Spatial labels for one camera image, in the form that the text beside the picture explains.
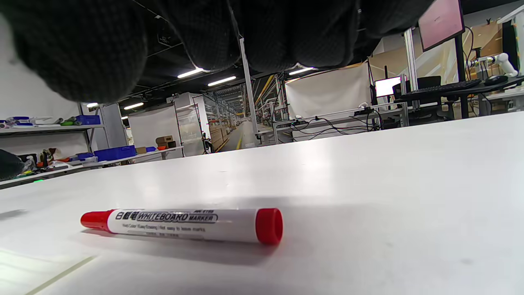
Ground person's left hand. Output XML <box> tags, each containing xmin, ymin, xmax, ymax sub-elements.
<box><xmin>0</xmin><ymin>149</ymin><xmax>25</xmax><ymax>181</ymax></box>

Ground person's right hand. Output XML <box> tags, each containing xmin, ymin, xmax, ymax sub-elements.
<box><xmin>0</xmin><ymin>0</ymin><xmax>435</xmax><ymax>104</ymax></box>

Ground red and white whiteboard marker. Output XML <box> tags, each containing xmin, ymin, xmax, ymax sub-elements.
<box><xmin>80</xmin><ymin>208</ymin><xmax>284</xmax><ymax>246</ymax></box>

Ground grey metal shelf rack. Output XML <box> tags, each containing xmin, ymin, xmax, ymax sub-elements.
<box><xmin>0</xmin><ymin>122</ymin><xmax>183</xmax><ymax>190</ymax></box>

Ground white fabric screen panel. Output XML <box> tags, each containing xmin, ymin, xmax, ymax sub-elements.
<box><xmin>285</xmin><ymin>63</ymin><xmax>373</xmax><ymax>120</ymax></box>

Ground large blue storage bin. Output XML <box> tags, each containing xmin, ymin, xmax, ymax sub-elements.
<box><xmin>94</xmin><ymin>145</ymin><xmax>137</xmax><ymax>162</ymax></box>

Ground small white screen monitor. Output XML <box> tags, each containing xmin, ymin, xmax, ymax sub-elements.
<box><xmin>375</xmin><ymin>76</ymin><xmax>403</xmax><ymax>98</ymax></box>

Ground large pink screen monitor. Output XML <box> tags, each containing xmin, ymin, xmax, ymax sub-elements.
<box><xmin>418</xmin><ymin>0</ymin><xmax>466</xmax><ymax>52</ymax></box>

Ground black keyboard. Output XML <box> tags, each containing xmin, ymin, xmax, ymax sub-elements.
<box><xmin>403</xmin><ymin>79</ymin><xmax>482</xmax><ymax>97</ymax></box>

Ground black desk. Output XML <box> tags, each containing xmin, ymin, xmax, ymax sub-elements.
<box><xmin>394</xmin><ymin>75</ymin><xmax>524</xmax><ymax>120</ymax></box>

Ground aluminium frame post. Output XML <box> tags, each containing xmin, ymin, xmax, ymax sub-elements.
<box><xmin>238</xmin><ymin>37</ymin><xmax>260</xmax><ymax>136</ymax></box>

